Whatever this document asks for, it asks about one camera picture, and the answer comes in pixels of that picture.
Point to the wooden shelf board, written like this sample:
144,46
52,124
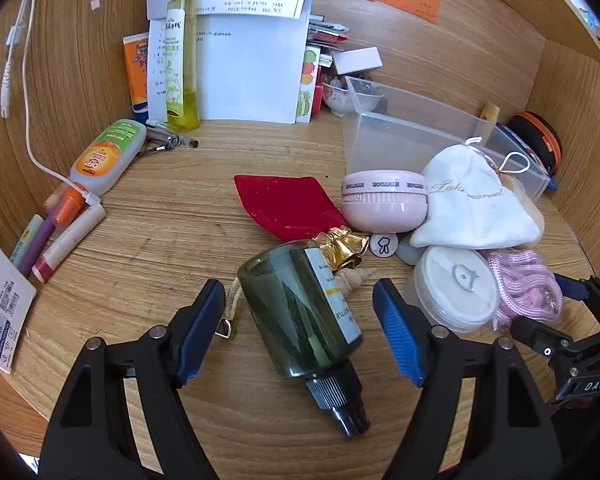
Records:
570,20

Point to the white tube with red end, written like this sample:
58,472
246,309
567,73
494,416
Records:
65,245

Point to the white label paper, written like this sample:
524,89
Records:
5,310

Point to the white blank card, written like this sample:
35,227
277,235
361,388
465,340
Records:
357,60

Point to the thin metal tool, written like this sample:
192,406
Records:
155,150

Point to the white floral ceramic bowl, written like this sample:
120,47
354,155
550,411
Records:
337,100

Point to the metal nail clipper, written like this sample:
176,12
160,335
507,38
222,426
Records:
172,137

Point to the pink round portable fan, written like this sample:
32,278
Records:
380,205

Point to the yellow green spray bottle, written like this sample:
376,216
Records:
182,105

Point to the clear plastic box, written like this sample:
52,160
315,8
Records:
405,135

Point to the blue packet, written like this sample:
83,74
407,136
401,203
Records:
510,137

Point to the beige spiral seashell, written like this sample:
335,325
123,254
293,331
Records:
352,280

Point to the yellow lip balm tube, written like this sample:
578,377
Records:
491,112

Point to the large white paper sheet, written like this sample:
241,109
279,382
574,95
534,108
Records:
250,75

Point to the green orange repellent bottle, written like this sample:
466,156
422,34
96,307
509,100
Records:
105,155

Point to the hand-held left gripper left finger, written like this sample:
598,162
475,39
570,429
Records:
200,330

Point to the round white powder jar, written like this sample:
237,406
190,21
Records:
455,290

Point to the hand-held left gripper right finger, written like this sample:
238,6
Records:
397,330

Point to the red velvet pouch gold bow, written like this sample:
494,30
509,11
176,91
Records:
280,205

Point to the pale yellow highlighter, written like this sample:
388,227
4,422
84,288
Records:
25,237

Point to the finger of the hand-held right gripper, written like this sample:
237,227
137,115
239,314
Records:
535,332
572,287

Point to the small round white badge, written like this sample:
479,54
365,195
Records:
383,245

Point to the pale translucent plastic piece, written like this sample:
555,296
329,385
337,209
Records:
407,252

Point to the stack of small packets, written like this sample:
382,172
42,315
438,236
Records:
325,35

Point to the dark green glass spray bottle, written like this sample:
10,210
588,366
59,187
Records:
295,320

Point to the purple pen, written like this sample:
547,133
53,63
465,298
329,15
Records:
37,245

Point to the orange sunscreen tube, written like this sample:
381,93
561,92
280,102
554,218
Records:
136,75

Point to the wooden desktop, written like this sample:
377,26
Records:
180,240

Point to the fruit printed box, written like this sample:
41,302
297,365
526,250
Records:
306,90

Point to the black orange round case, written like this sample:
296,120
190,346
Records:
535,130

